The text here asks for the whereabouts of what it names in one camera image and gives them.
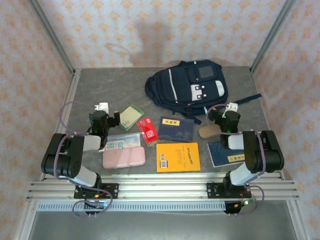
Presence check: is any green card holder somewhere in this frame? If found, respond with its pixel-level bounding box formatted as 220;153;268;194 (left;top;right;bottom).
118;104;145;132

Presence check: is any tan oval case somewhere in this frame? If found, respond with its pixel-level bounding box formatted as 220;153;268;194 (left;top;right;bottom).
198;124;223;141

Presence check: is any red packet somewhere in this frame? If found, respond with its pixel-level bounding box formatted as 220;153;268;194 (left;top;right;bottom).
136;117;159;148

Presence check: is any plain navy book yellow label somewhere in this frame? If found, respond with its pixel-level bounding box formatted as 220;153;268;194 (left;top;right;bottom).
207;141;247;168

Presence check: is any navy book with flower print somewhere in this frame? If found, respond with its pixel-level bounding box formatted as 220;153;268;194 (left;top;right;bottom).
157;116;195;143

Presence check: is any navy blue backpack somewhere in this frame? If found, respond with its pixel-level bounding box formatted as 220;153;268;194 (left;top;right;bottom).
144;59;263;126

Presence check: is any pink pencil case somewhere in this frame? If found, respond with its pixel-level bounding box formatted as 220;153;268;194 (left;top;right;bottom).
102;146;147;170

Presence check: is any orange book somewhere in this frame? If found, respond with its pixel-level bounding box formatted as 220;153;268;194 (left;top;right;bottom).
156;142;202;173

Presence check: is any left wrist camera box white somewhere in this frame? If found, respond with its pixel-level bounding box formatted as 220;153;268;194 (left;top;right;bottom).
94;101;110;112

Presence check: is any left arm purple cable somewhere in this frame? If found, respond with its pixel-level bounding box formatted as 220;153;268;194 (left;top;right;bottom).
53;100;114;219

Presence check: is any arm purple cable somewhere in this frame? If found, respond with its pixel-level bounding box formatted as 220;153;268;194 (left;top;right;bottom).
53;100;114;219
206;104;266;216

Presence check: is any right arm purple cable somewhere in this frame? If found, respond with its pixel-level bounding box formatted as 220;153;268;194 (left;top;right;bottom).
206;104;266;216

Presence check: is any aluminium side rail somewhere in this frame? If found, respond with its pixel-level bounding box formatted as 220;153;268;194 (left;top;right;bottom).
39;68;82;181

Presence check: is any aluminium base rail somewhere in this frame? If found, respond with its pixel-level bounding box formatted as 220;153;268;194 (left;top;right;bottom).
26;174;301;202

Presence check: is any aluminium corner post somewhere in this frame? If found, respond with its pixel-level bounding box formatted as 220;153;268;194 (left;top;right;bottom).
249;0;298;73
27;0;76;76

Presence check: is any white slotted cable duct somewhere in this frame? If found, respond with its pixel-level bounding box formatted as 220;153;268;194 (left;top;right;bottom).
36;202;227;212

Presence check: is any aluminium frame leg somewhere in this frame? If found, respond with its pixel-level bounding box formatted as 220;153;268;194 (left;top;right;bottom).
13;201;38;240
286;199;313;240

